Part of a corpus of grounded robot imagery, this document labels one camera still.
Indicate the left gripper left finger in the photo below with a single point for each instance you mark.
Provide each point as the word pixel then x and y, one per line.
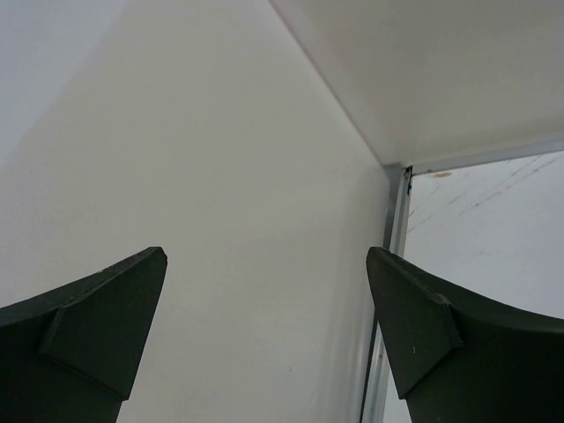
pixel 72 354

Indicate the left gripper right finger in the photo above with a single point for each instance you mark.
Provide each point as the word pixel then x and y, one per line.
pixel 458 356

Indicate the left aluminium table rail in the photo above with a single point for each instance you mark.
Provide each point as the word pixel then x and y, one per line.
pixel 495 229

